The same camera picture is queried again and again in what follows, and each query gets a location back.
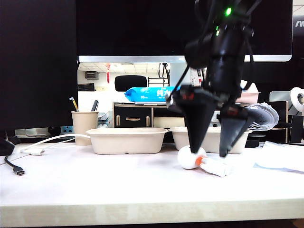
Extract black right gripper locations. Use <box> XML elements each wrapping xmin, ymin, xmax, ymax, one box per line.
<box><xmin>172</xmin><ymin>58</ymin><xmax>250</xmax><ymax>157</ymax></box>

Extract white plush duck doll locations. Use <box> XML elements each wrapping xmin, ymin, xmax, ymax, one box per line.
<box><xmin>177</xmin><ymin>146</ymin><xmax>232</xmax><ymax>178</ymax></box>

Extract beige paper box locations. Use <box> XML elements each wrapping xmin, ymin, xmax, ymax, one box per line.
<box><xmin>169</xmin><ymin>126</ymin><xmax>253</xmax><ymax>154</ymax></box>
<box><xmin>85</xmin><ymin>127</ymin><xmax>169</xmax><ymax>155</ymax></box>

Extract cream box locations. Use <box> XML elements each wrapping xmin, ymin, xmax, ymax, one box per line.
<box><xmin>154</xmin><ymin>117</ymin><xmax>186</xmax><ymax>129</ymax></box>

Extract white charger block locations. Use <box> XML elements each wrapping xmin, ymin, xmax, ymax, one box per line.
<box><xmin>212</xmin><ymin>110</ymin><xmax>223</xmax><ymax>123</ymax></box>

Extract black round base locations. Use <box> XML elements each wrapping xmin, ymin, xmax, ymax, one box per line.
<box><xmin>246</xmin><ymin>133</ymin><xmax>266</xmax><ymax>148</ymax></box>

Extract pink tissue pack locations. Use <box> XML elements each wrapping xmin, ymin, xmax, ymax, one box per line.
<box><xmin>239</xmin><ymin>80</ymin><xmax>261</xmax><ymax>104</ymax></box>

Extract grey rolled paper stack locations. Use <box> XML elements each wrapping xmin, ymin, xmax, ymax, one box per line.
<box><xmin>244</xmin><ymin>102</ymin><xmax>280</xmax><ymax>131</ymax></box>

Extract grey metal plate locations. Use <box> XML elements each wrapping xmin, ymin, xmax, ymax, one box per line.
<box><xmin>270</xmin><ymin>91</ymin><xmax>293</xmax><ymax>103</ymax></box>

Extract blue wet wipes pack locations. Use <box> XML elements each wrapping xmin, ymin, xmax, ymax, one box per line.
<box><xmin>123</xmin><ymin>86</ymin><xmax>178</xmax><ymax>104</ymax></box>

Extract white paper sheets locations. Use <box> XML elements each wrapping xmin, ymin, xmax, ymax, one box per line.
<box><xmin>253</xmin><ymin>141</ymin><xmax>304</xmax><ymax>173</ymax></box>

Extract black AOC monitor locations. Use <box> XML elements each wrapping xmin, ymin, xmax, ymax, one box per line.
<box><xmin>241</xmin><ymin>14</ymin><xmax>304</xmax><ymax>103</ymax></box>

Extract wooden desk shelf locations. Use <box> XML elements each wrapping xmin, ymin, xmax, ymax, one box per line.
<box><xmin>113</xmin><ymin>101</ymin><xmax>289</xmax><ymax>144</ymax></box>

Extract black tape holder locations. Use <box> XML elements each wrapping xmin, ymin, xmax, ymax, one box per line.
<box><xmin>286</xmin><ymin>114</ymin><xmax>304</xmax><ymax>144</ymax></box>

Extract white tape roll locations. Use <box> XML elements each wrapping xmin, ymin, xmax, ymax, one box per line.
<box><xmin>291</xmin><ymin>87</ymin><xmax>304</xmax><ymax>112</ymax></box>

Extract black office chair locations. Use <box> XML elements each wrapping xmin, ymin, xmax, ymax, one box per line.
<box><xmin>114</xmin><ymin>75</ymin><xmax>148</xmax><ymax>92</ymax></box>

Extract red hanging knot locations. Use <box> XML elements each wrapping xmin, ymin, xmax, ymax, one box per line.
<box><xmin>105</xmin><ymin>63</ymin><xmax>112</xmax><ymax>84</ymax></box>

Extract beige paper cup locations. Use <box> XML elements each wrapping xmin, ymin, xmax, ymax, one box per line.
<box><xmin>71</xmin><ymin>111</ymin><xmax>100</xmax><ymax>146</ymax></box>

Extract large black monitor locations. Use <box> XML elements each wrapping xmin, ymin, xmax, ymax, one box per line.
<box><xmin>76</xmin><ymin>0</ymin><xmax>294</xmax><ymax>64</ymax></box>

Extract pencil with silver tip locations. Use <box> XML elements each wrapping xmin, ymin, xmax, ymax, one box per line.
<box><xmin>69</xmin><ymin>97</ymin><xmax>79</xmax><ymax>112</ymax></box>

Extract blue power socket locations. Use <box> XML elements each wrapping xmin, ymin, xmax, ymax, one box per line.
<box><xmin>61</xmin><ymin>125</ymin><xmax>76</xmax><ymax>135</ymax></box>

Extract black round knob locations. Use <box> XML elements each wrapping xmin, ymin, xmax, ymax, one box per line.
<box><xmin>48</xmin><ymin>126</ymin><xmax>62</xmax><ymax>136</ymax></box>

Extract silver flat tray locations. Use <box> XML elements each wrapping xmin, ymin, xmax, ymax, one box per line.
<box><xmin>15</xmin><ymin>127</ymin><xmax>62</xmax><ymax>139</ymax></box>

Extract dark screen panel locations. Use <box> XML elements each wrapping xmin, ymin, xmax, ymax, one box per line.
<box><xmin>0</xmin><ymin>0</ymin><xmax>79</xmax><ymax>143</ymax></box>

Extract black camera cable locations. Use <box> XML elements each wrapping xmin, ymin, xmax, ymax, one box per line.
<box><xmin>166</xmin><ymin>64</ymin><xmax>190</xmax><ymax>100</ymax></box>

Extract black drawer wooden handle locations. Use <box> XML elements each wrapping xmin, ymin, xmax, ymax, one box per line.
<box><xmin>115</xmin><ymin>108</ymin><xmax>152</xmax><ymax>128</ymax></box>

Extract white cable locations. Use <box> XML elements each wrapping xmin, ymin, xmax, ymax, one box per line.
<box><xmin>20</xmin><ymin>133</ymin><xmax>92</xmax><ymax>156</ymax></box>

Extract black cable with plug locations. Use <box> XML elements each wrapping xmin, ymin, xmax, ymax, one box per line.
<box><xmin>0</xmin><ymin>137</ymin><xmax>26</xmax><ymax>177</ymax></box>

